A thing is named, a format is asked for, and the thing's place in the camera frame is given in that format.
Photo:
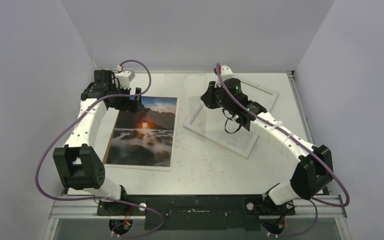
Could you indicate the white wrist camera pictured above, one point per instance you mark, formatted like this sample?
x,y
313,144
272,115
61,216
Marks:
x,y
225,72
124,78

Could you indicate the white picture frame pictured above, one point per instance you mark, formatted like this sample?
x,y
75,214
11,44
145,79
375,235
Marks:
x,y
264,97

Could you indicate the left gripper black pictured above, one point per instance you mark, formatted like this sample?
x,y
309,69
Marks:
x,y
134,105

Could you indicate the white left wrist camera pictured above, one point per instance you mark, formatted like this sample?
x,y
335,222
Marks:
x,y
124,78

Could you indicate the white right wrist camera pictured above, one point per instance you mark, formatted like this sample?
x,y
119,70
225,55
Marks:
x,y
225,72

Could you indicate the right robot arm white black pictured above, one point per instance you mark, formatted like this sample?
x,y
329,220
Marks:
x,y
310,175

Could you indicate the landscape sunset photo print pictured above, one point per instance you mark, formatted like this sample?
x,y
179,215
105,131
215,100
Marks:
x,y
145,139

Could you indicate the clear acrylic frame sheet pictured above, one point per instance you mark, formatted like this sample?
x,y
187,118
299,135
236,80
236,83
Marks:
x,y
216,124

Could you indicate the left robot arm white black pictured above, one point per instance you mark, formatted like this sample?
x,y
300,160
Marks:
x,y
78,165

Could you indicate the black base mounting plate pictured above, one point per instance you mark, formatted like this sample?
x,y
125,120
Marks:
x,y
203,222

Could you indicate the aluminium front rail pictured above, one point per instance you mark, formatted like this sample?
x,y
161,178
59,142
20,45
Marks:
x,y
79,210

